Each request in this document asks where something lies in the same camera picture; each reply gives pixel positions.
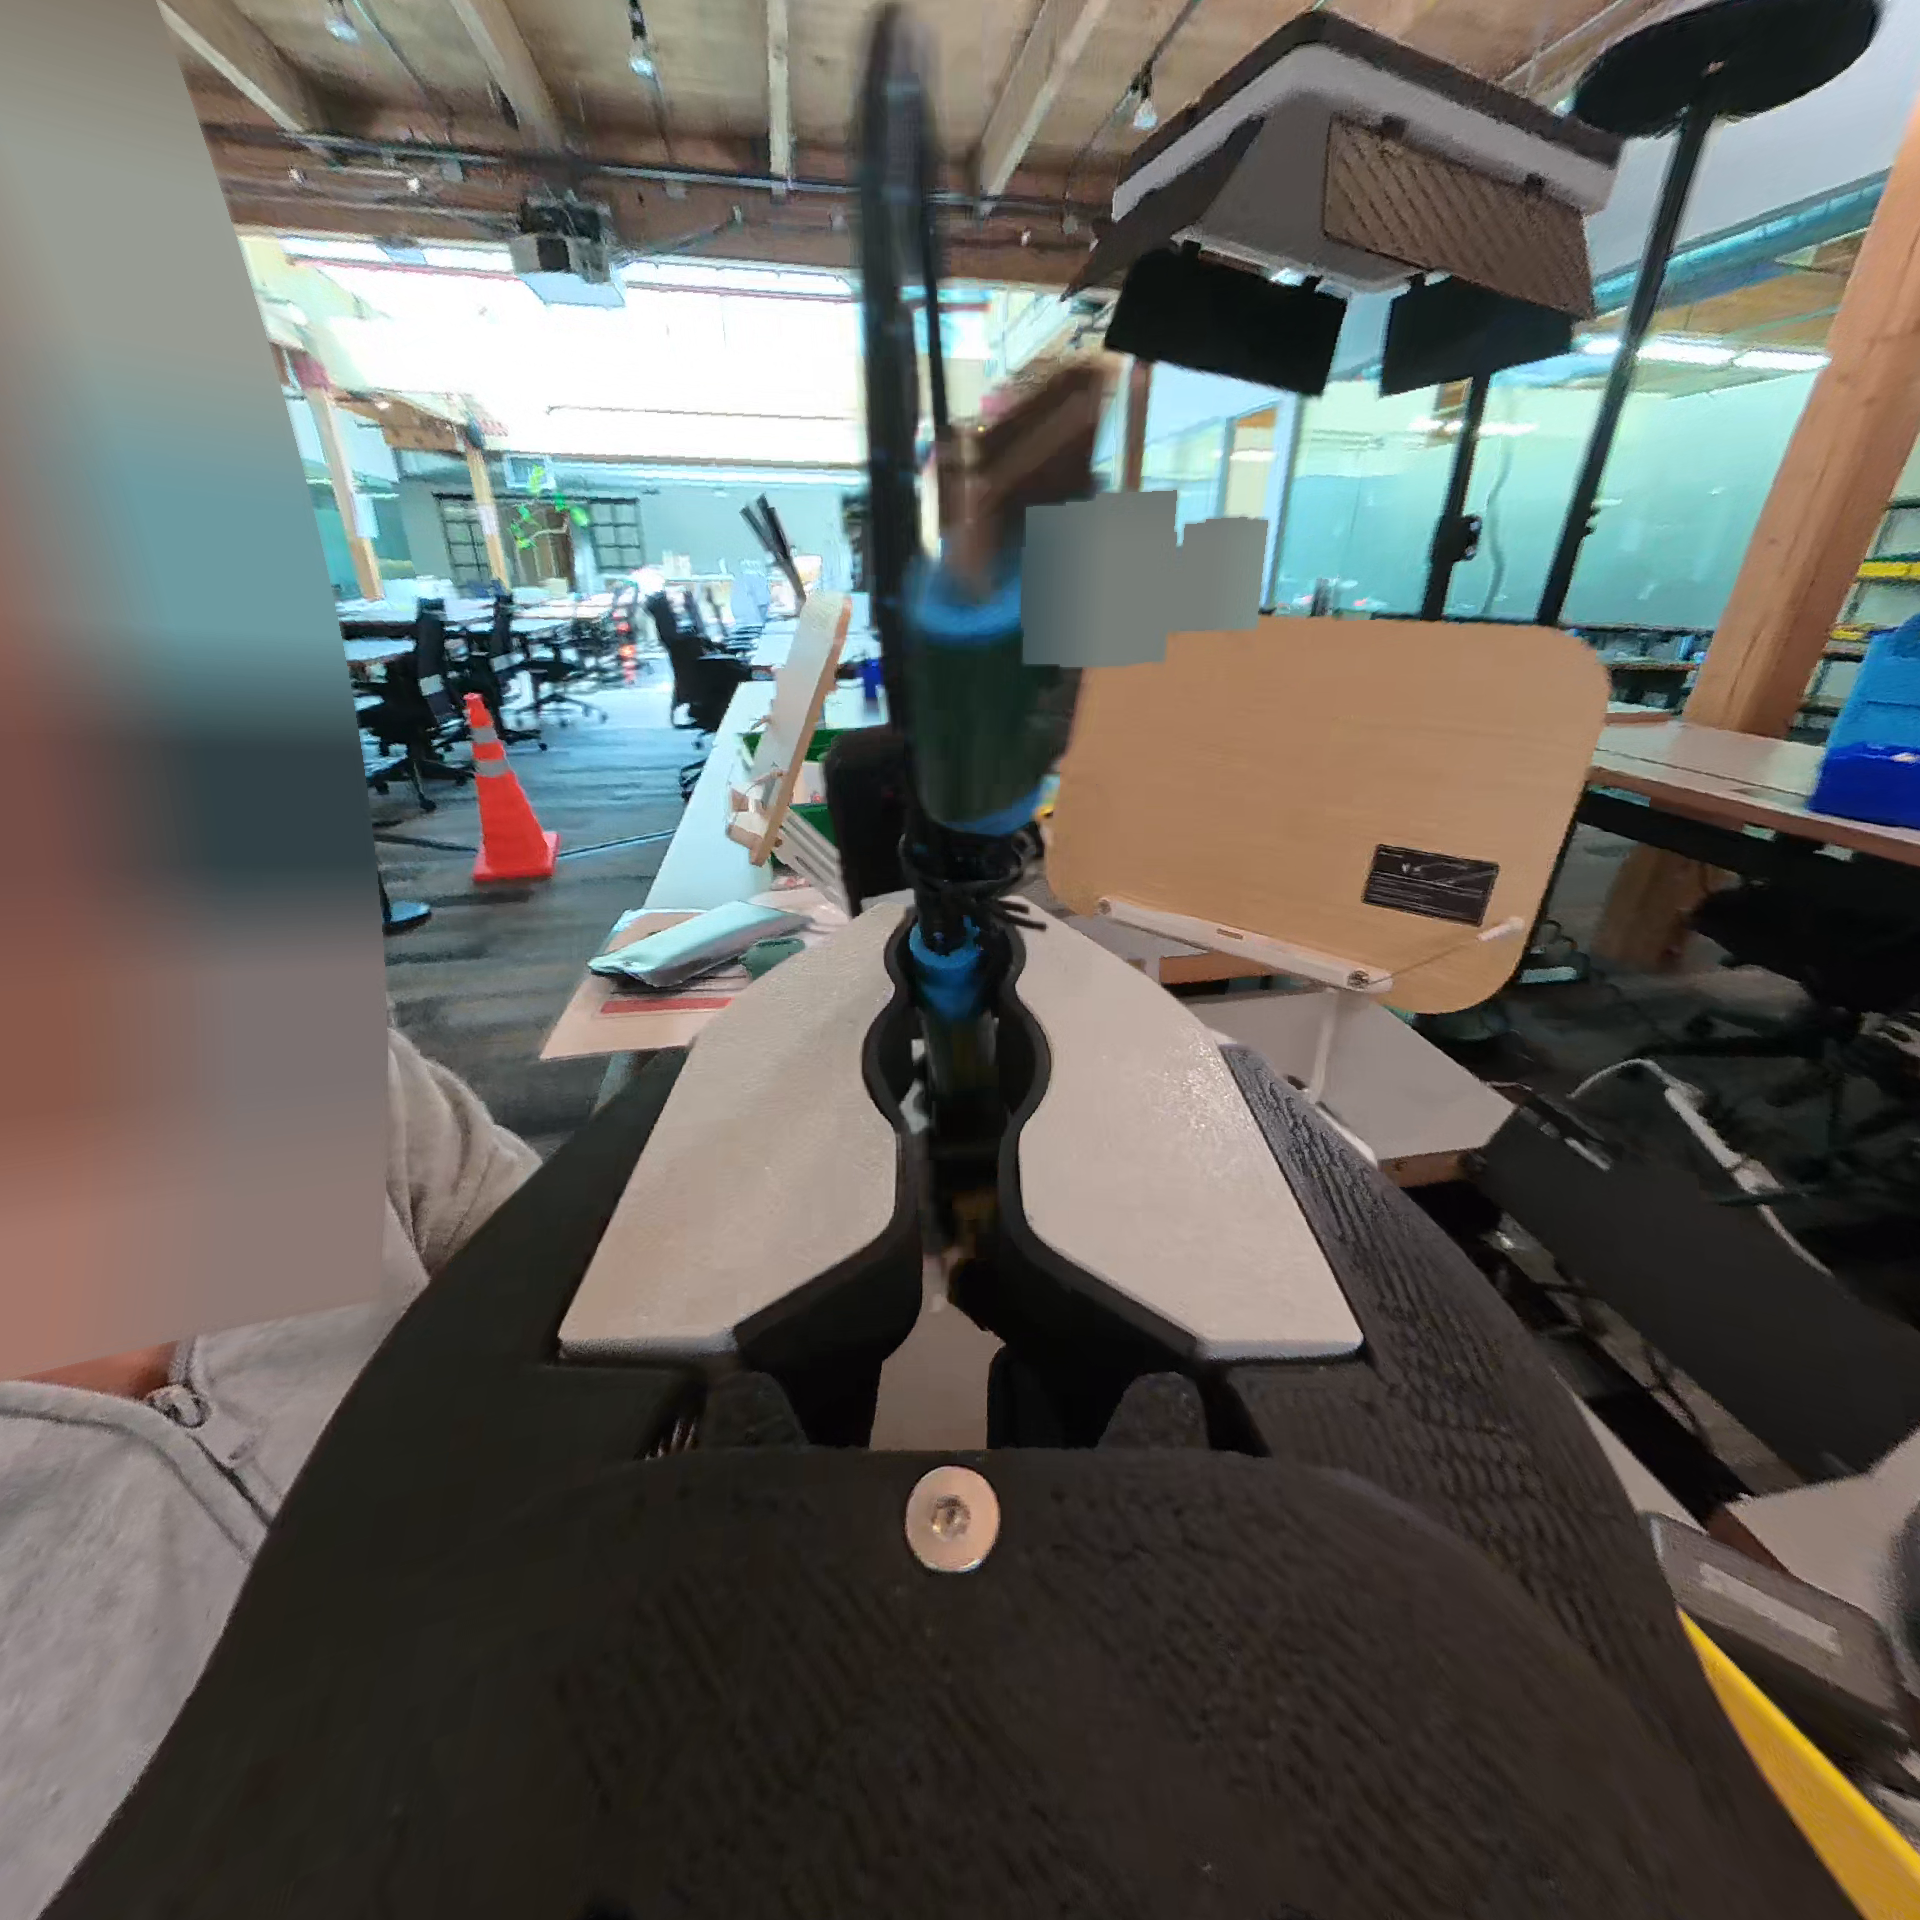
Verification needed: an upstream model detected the studio light with black flaps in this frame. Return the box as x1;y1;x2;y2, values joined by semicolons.
1066;6;1626;400

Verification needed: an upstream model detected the small wooden board stand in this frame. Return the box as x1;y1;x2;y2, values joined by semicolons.
726;592;854;868

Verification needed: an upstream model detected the wooden support post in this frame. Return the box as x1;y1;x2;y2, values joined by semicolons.
1594;134;1920;962

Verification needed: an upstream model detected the black hdmi cable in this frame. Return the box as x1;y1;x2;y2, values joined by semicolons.
854;6;1051;1292

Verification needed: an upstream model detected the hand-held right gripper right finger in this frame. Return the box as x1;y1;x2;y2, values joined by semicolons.
983;896;1365;1365

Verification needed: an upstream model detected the wooden board with black label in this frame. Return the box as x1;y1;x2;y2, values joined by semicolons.
1042;615;1612;1016

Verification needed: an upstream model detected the orange traffic cone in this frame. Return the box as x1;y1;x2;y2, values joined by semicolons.
461;693;559;885

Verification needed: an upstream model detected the blue plastic bin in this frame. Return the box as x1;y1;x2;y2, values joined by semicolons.
1809;615;1920;830

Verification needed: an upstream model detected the ceiling projector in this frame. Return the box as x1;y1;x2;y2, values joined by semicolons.
508;194;619;290

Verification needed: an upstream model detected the black office chair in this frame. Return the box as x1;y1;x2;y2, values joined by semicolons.
357;599;475;815

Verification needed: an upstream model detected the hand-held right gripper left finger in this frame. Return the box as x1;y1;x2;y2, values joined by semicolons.
558;902;922;1365

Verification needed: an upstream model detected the silver foil pouch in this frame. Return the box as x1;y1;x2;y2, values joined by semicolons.
588;901;811;991

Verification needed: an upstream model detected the black light stand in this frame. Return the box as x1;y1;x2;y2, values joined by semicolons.
1529;0;1884;628

